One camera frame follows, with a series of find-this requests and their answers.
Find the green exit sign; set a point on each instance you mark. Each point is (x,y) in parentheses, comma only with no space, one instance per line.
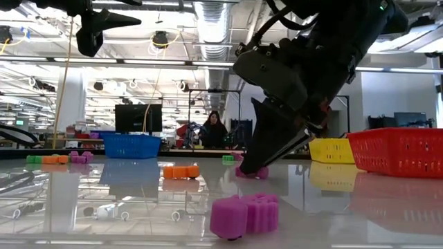
(19,122)

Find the yellow plastic basket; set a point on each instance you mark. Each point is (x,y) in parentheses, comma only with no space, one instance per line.
(330,150)

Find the long white light bar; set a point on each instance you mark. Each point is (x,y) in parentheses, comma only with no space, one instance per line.
(86,60)

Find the black ceiling device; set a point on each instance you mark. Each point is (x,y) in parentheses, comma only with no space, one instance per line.
(5,34)
(160,39)

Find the red storage bin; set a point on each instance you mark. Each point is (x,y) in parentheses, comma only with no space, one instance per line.
(82,136)

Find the black round ceiling speaker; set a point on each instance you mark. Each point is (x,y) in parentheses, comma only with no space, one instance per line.
(98,86)

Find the blue plastic basket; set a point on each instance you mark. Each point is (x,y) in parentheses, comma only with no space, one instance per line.
(131,147)

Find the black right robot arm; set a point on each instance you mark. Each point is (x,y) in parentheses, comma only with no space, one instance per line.
(373,20)

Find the black gantry frame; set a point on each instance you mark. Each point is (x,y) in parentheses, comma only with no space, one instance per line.
(221,90)

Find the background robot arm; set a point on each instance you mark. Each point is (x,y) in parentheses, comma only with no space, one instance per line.
(195,133)

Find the purple toy figure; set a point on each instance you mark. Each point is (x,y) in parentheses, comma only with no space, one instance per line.
(238,156)
(78,159)
(228,218)
(263,173)
(88,157)

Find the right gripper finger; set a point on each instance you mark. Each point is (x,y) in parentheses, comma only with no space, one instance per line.
(270,138)
(294,143)

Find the person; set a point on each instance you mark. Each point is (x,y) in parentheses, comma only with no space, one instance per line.
(214,133)

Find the red plastic basket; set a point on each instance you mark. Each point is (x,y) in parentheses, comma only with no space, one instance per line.
(398,152)

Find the blue storage bin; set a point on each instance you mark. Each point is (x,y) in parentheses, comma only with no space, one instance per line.
(107,133)

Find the red background machine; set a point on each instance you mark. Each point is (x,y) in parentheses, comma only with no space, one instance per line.
(181,133)

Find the wooden bench top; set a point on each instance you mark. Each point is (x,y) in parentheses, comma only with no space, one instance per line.
(76,139)

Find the black rack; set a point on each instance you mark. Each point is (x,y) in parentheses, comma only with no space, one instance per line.
(237,133)

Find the purple storage bin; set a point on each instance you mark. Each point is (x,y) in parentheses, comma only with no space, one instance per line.
(94,135)

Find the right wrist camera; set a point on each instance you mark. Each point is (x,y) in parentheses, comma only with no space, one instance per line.
(270,76)

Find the silver round ventilation duct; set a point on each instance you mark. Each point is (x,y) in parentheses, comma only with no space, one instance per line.
(214,41)

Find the orange toy figure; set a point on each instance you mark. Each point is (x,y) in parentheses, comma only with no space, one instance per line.
(52,159)
(181,172)

